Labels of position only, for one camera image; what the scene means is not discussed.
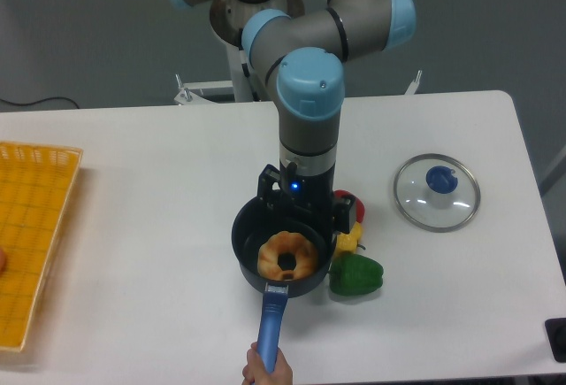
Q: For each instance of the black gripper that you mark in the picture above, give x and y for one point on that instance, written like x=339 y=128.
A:
x=302 y=187

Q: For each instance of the glazed orange donut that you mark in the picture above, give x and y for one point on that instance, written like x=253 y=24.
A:
x=287 y=256

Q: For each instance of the yellow bell pepper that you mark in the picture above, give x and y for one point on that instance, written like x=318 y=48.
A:
x=348 y=243

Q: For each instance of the person's hand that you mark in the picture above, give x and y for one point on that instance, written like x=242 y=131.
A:
x=254 y=372

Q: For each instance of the green bell pepper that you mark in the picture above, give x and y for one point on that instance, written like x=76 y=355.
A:
x=355 y=275

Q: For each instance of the glass pot lid blue knob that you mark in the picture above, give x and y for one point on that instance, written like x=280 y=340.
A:
x=436 y=193

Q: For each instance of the black device at table edge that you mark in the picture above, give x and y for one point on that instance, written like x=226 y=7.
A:
x=556 y=334

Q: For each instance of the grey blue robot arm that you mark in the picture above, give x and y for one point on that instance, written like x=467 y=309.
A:
x=299 y=61

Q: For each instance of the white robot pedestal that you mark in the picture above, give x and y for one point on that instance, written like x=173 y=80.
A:
x=239 y=84

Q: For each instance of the red bell pepper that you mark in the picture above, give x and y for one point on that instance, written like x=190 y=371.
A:
x=360 y=208

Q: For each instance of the dark pot blue handle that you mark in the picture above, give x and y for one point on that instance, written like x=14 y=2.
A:
x=256 y=222

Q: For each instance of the orange plastic basket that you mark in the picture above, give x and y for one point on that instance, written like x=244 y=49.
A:
x=36 y=183

